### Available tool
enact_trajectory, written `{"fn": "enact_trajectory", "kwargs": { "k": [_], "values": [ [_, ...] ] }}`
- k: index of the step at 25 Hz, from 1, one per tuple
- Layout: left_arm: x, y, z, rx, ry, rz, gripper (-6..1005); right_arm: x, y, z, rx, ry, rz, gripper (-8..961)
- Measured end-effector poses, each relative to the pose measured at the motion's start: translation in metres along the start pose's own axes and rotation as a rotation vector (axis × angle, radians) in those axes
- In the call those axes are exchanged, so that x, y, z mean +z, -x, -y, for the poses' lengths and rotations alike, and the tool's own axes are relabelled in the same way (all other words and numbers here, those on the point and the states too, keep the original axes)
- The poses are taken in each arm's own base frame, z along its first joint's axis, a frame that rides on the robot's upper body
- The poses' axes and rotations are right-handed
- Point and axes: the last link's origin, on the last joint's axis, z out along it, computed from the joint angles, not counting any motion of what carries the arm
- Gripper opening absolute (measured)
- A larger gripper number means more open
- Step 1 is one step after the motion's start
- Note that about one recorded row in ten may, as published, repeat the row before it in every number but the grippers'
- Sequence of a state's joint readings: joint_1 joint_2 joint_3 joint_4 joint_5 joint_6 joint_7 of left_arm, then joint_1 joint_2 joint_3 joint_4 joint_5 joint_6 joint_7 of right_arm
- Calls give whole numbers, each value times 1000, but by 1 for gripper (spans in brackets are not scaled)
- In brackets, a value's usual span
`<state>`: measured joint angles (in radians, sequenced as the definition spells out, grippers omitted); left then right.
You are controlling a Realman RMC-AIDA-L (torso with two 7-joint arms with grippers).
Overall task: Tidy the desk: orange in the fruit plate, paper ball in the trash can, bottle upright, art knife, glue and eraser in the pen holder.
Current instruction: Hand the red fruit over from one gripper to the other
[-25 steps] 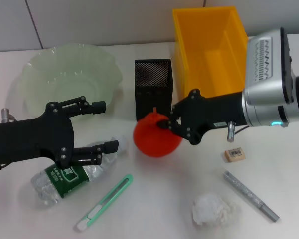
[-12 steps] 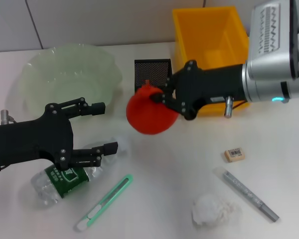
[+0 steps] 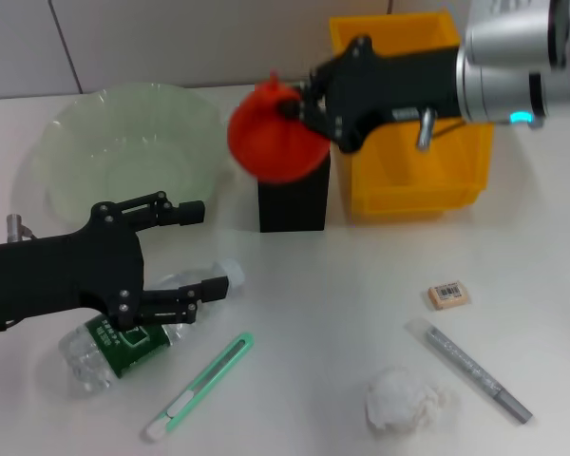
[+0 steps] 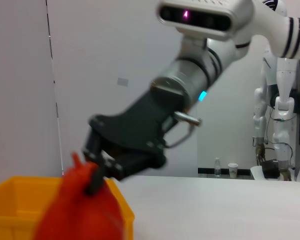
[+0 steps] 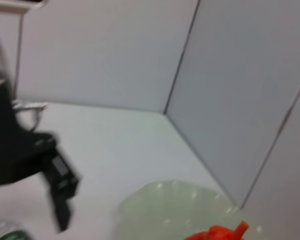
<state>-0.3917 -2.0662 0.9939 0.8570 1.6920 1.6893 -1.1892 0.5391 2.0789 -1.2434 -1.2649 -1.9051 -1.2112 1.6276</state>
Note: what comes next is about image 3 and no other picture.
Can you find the white paper ball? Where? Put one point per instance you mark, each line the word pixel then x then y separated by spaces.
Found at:
pixel 399 399

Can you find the beige eraser with barcode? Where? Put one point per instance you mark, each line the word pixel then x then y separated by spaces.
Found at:
pixel 449 295

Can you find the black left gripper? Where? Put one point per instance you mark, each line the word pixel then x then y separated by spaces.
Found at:
pixel 66 275

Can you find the clear bottle with green label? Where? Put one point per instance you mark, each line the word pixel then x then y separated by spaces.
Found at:
pixel 133 354

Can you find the pale green glass fruit plate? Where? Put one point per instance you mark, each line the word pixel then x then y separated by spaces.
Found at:
pixel 123 142

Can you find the silver left gripper connector stub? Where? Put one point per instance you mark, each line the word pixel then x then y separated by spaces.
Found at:
pixel 15 227

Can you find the mint green utility knife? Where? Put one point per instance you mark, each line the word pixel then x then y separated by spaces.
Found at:
pixel 199 387

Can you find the yellow plastic bin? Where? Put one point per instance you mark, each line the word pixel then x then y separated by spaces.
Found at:
pixel 408 190

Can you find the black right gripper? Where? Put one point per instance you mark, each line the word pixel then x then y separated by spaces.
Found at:
pixel 394 85

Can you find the black mesh pen holder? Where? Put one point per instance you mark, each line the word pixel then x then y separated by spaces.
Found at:
pixel 290 209

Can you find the grey pen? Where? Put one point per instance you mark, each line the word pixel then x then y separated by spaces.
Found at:
pixel 480 376

